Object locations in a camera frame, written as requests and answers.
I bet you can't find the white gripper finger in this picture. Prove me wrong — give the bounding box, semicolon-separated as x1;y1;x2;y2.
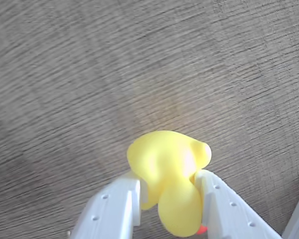
194;169;283;239
69;171;149;239

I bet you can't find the yellow rubber duck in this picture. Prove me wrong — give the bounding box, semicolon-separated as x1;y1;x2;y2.
127;130;212;238

